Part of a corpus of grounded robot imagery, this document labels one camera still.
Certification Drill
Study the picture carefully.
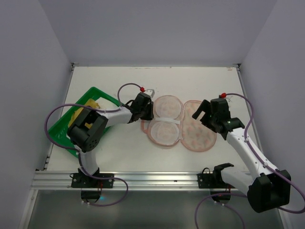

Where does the green plastic tray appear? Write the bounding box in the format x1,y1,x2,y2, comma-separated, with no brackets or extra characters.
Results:
44,87,119,157

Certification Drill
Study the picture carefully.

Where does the aluminium front rail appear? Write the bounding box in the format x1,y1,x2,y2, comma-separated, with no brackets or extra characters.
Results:
30,169,282,191

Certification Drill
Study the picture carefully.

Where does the yellow bra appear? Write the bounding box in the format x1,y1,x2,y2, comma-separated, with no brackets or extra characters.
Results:
68,98,101,129

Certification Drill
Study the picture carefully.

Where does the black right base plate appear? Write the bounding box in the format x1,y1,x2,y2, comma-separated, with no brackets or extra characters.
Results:
197,173,234,189

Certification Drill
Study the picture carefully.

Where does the floral pink laundry bag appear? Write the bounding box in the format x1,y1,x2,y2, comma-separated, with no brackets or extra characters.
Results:
141,95,217,152

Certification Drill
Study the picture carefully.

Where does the white bra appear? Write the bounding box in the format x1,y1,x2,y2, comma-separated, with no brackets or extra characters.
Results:
95,97,118,110

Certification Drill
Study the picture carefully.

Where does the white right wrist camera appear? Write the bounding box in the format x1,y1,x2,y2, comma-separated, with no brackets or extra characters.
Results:
219,93,227,99

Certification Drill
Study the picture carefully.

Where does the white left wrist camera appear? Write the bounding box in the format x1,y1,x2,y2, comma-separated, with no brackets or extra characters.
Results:
140,87,155,98

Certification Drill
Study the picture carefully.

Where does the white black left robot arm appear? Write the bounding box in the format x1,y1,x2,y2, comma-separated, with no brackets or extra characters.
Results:
67,89,154,176

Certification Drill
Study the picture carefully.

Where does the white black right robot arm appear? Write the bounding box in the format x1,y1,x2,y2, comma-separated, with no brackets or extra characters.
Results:
192,98,291,213

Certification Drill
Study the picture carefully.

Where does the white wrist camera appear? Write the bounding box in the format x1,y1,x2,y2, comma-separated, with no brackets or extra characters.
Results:
140,87,155,98
219,93,227,99

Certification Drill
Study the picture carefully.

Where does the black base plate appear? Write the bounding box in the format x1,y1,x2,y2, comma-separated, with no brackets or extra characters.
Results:
197,173,234,189
70,172,114,188

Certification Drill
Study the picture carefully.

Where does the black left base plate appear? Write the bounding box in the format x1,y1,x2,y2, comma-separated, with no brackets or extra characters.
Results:
70,172,114,188

